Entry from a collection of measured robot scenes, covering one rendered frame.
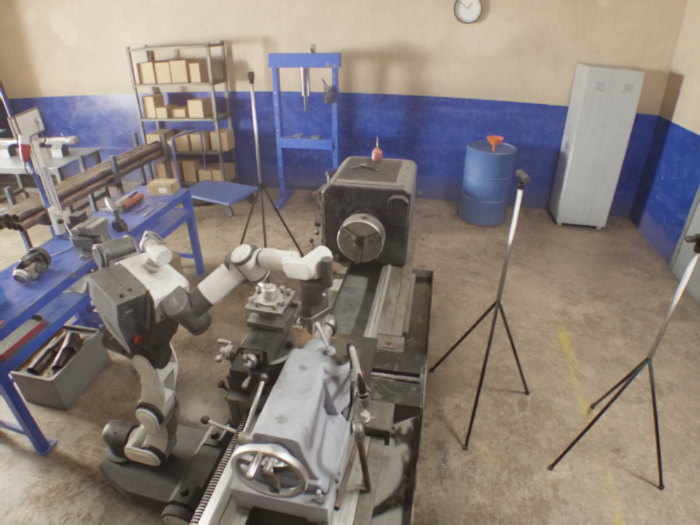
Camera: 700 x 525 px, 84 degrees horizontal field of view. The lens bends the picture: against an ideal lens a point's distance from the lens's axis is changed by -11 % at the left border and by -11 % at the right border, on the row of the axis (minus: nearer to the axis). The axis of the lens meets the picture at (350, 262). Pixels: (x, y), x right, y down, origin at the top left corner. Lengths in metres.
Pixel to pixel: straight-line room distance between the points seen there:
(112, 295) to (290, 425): 0.73
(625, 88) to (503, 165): 1.52
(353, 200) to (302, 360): 1.22
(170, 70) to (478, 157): 3.99
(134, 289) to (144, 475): 1.25
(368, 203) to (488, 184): 2.83
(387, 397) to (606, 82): 4.33
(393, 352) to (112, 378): 2.17
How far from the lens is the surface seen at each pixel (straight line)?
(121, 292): 1.56
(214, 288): 1.49
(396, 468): 2.12
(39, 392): 3.39
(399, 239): 2.51
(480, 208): 5.21
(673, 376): 3.82
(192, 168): 6.35
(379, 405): 1.71
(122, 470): 2.64
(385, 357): 1.90
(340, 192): 2.45
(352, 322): 2.33
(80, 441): 3.12
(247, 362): 1.70
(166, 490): 2.48
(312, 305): 1.39
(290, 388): 1.39
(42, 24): 7.96
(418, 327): 2.84
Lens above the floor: 2.16
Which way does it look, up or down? 30 degrees down
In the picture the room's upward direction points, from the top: straight up
